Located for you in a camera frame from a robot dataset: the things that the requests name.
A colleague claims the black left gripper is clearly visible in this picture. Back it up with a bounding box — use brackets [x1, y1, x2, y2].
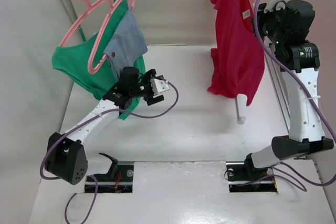
[130, 71, 163, 104]

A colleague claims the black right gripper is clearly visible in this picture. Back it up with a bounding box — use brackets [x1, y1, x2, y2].
[253, 0, 287, 46]

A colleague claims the red t shirt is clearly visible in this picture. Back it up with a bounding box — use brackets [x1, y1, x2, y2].
[208, 0, 265, 106]

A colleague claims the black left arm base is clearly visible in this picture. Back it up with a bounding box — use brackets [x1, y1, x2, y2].
[89, 152, 134, 194]

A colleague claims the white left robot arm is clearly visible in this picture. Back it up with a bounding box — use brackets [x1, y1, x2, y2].
[41, 67, 170, 185]

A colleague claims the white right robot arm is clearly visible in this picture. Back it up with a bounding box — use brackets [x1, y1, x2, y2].
[243, 0, 334, 179]

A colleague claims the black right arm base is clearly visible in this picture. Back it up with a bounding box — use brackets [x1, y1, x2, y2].
[224, 158, 278, 193]

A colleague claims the pink hanger with garments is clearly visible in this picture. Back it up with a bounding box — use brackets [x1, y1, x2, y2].
[88, 0, 137, 74]

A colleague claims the blue denim garment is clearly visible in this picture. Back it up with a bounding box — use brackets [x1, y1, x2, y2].
[103, 10, 148, 81]

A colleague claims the green garment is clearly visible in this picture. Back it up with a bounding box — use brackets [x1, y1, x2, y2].
[51, 0, 146, 121]

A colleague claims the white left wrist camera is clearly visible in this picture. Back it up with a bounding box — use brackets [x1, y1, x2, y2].
[150, 78, 170, 95]

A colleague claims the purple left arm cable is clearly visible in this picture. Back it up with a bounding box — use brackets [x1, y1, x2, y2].
[39, 80, 180, 223]

